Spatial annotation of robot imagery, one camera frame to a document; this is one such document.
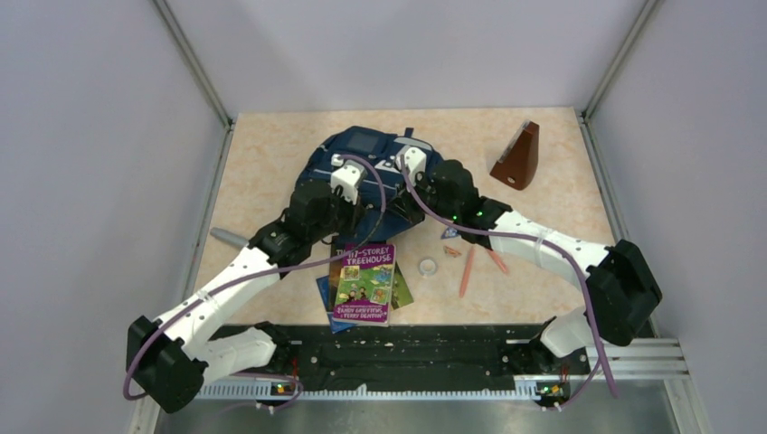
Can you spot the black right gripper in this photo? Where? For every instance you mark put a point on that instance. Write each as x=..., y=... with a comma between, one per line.
x=421, y=180

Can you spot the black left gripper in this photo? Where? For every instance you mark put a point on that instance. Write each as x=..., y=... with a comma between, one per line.
x=354, y=217

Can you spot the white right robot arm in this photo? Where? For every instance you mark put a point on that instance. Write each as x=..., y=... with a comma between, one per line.
x=618, y=287

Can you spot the aluminium frame rail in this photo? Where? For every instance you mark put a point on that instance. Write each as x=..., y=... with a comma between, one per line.
x=645, y=359

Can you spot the navy blue student backpack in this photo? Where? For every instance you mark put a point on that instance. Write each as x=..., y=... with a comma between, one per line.
x=364, y=164

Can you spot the purple Treehouse book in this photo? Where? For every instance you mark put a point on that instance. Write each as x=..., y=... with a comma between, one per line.
x=365, y=286

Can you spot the blue Animal Farm book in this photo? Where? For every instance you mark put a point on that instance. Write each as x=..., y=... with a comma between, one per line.
x=324, y=291

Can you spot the orange pen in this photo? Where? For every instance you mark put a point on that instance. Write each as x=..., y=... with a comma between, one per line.
x=496, y=258
x=465, y=278

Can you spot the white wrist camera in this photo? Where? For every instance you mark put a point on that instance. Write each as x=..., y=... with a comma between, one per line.
x=413, y=159
x=347, y=177

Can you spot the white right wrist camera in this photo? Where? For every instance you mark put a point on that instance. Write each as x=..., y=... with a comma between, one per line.
x=413, y=159

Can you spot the clear tape roll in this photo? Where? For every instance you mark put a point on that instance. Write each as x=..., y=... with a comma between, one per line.
x=428, y=267

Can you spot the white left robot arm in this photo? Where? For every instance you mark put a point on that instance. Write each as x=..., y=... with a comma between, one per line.
x=172, y=357

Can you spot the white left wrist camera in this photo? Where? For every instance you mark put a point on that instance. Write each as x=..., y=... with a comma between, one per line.
x=347, y=177

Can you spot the brown wooden metronome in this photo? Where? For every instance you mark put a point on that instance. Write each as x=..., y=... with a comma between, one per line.
x=517, y=166

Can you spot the green dark cover book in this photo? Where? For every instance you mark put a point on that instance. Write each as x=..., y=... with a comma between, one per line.
x=401, y=296

